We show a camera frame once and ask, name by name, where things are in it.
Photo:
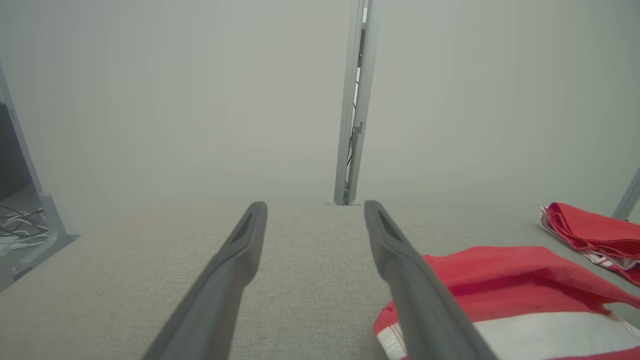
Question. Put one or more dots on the grey metal frame post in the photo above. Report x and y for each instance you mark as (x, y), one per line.
(629, 200)

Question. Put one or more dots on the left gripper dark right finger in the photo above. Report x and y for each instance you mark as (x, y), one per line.
(425, 315)

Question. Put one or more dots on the red basketball jersey white sleeves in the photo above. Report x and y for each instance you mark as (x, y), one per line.
(500, 280)

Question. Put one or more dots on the grey frame post cylinder feet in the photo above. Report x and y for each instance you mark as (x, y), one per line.
(348, 100)

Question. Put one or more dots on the grey frame post flat base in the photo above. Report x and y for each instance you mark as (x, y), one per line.
(52, 225)

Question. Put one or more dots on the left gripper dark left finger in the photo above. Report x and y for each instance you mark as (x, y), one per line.
(210, 310)

